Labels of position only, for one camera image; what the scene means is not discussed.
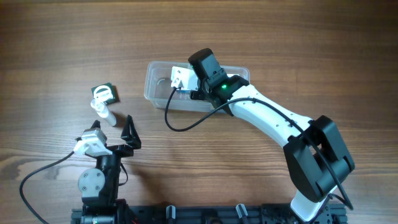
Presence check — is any black right camera cable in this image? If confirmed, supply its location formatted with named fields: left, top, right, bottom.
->
left=164, top=86, right=354, bottom=211

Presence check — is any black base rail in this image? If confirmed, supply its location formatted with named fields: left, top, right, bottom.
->
left=70, top=203, right=348, bottom=224

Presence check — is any black left camera cable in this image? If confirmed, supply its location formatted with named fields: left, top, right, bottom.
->
left=19, top=151, right=76, bottom=224

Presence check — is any black camera cable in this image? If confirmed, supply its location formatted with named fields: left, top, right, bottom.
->
left=164, top=86, right=354, bottom=211
left=19, top=151, right=76, bottom=224

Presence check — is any white bottle clear cap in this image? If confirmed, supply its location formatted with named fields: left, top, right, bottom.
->
left=90, top=98, right=117, bottom=126

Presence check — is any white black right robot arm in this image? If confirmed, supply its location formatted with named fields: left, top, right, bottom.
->
left=188, top=48, right=355, bottom=222

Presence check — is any clear plastic container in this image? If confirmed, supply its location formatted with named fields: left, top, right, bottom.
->
left=144, top=60, right=251, bottom=113

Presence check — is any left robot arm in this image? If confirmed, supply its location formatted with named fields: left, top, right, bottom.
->
left=71, top=115, right=141, bottom=224

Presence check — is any white blue medicine box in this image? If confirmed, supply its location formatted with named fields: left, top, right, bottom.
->
left=227, top=73, right=239, bottom=77

